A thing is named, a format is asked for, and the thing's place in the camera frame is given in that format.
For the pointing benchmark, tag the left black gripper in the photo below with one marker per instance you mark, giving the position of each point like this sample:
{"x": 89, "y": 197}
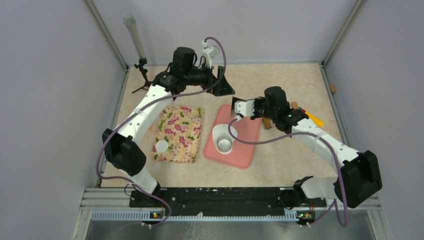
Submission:
{"x": 220, "y": 85}

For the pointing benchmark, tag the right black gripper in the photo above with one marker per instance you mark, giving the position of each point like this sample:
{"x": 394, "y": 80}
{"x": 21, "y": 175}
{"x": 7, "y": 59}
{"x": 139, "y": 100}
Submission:
{"x": 257, "y": 102}

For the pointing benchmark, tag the white dough ball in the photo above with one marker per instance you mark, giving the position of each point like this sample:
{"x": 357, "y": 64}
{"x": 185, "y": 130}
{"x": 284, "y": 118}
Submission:
{"x": 222, "y": 139}

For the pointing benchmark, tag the wooden rolling pin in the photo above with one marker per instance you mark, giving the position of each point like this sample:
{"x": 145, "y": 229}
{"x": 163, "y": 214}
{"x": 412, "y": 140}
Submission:
{"x": 267, "y": 123}

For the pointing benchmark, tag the pink silicone mat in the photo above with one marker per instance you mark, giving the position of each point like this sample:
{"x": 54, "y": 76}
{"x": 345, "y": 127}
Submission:
{"x": 242, "y": 154}

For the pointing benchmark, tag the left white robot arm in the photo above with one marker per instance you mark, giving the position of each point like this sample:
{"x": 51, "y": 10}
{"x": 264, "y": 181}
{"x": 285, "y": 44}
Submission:
{"x": 120, "y": 145}

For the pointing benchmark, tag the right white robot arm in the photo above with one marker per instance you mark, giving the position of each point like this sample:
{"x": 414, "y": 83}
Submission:
{"x": 358, "y": 173}

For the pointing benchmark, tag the floral rectangular tray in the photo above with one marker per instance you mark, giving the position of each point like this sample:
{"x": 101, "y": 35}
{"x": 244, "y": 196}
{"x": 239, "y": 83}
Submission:
{"x": 181, "y": 127}

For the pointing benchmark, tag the colourful toy block stack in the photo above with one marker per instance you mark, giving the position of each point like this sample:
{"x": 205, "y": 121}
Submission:
{"x": 315, "y": 119}

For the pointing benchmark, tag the small cork piece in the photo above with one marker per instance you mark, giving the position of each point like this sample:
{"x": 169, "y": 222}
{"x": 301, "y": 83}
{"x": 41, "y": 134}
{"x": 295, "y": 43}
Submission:
{"x": 332, "y": 88}

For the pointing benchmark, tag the black tripod with tube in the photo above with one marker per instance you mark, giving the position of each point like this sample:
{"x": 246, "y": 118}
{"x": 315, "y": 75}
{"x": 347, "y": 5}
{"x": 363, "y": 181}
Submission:
{"x": 131, "y": 24}

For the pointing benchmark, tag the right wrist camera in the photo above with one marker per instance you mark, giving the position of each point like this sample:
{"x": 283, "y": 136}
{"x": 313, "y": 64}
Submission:
{"x": 244, "y": 108}

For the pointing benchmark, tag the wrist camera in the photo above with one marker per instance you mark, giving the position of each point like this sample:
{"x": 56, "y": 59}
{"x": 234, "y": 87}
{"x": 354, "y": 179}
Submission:
{"x": 208, "y": 53}
{"x": 244, "y": 108}

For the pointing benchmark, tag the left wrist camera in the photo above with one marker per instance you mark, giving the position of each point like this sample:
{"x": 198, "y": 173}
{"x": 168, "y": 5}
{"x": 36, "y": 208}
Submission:
{"x": 208, "y": 53}

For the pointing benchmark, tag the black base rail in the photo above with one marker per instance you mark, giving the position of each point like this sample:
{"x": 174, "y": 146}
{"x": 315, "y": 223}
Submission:
{"x": 225, "y": 201}

